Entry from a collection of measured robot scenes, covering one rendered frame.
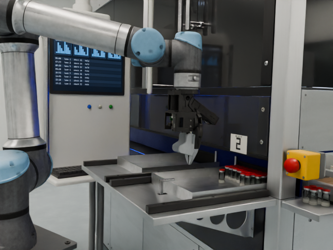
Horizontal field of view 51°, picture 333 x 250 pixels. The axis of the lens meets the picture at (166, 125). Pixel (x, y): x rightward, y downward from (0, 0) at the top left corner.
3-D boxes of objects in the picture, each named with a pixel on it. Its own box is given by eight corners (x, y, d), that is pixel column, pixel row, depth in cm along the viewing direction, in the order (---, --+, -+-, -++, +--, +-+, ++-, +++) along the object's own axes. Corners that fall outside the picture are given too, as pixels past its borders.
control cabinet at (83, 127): (114, 157, 208) (116, 23, 201) (131, 162, 192) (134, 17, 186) (27, 165, 177) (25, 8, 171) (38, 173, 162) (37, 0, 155)
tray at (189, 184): (231, 174, 133) (232, 165, 133) (283, 192, 110) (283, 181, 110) (151, 182, 117) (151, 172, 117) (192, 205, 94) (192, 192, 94)
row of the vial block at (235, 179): (227, 177, 127) (228, 164, 127) (262, 189, 111) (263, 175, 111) (223, 177, 126) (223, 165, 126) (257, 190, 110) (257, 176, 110)
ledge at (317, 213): (314, 201, 107) (314, 195, 107) (353, 215, 96) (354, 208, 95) (281, 207, 101) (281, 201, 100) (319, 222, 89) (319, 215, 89)
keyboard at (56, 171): (123, 164, 185) (123, 159, 185) (137, 169, 174) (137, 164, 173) (47, 172, 161) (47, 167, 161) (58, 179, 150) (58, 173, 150)
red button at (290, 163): (291, 170, 97) (292, 156, 97) (303, 173, 93) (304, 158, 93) (281, 171, 95) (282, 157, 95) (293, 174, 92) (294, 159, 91)
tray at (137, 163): (186, 159, 163) (186, 152, 163) (219, 170, 140) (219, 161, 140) (117, 164, 147) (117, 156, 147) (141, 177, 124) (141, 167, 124)
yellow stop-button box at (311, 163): (303, 173, 102) (304, 149, 101) (324, 178, 95) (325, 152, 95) (284, 175, 98) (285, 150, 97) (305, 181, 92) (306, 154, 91)
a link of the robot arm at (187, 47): (172, 35, 100) (201, 35, 100) (171, 74, 101) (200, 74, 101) (172, 30, 92) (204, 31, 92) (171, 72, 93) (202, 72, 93)
